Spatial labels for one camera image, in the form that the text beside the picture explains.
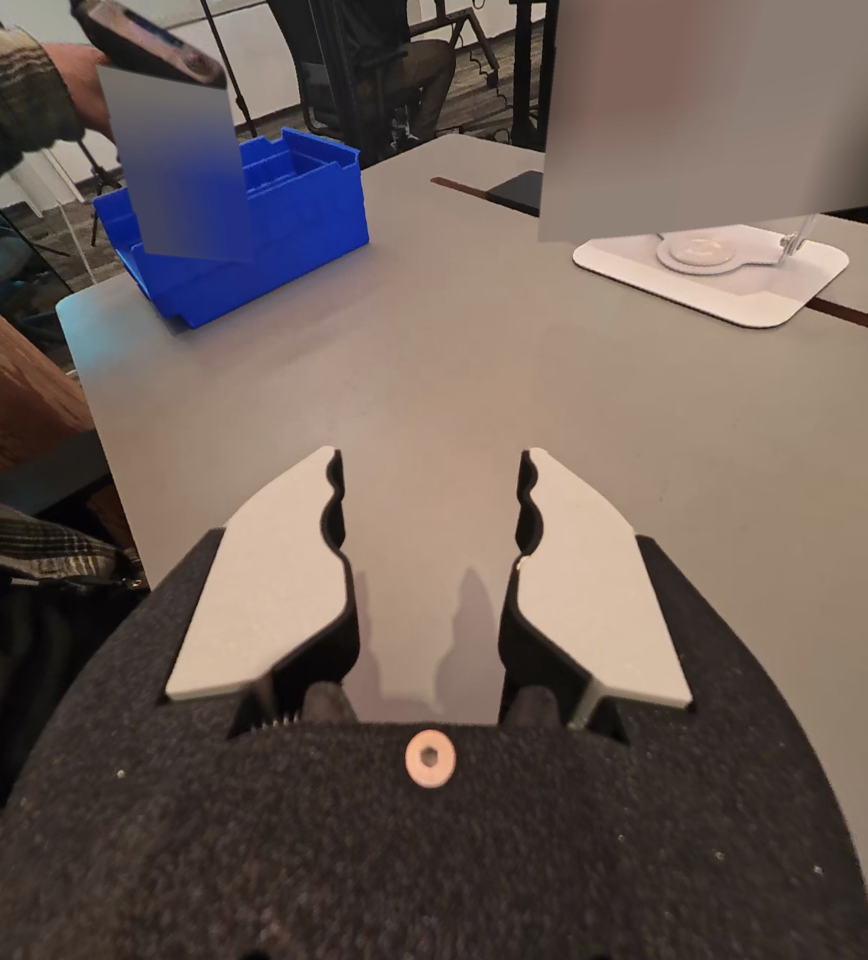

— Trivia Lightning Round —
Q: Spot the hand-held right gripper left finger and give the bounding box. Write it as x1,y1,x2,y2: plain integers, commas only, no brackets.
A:
164,446,362,735

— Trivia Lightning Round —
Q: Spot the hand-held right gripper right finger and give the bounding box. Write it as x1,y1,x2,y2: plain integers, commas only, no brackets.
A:
498,447,695,740

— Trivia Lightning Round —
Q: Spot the person's left hand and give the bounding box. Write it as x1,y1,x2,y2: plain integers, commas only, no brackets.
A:
44,42,114,144

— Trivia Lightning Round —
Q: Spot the black office chair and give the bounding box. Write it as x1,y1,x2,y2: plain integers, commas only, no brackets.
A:
265,0,423,162

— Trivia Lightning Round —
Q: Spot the person in plaid shirt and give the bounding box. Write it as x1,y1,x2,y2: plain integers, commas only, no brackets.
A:
0,480,146,601

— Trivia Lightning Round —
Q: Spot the person's black jacket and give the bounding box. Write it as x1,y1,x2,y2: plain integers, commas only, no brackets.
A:
0,558,150,811

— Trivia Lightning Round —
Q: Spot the wooden cabinet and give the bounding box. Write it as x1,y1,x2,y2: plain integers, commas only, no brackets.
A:
0,273,97,481

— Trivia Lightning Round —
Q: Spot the white metal document stand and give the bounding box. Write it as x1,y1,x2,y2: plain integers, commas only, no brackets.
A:
572,213,851,330

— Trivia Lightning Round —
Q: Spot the black table leg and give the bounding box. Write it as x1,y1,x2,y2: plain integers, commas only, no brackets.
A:
512,0,558,151

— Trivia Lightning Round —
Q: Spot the black flat pad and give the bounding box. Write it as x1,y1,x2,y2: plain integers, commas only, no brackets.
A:
485,170,549,219

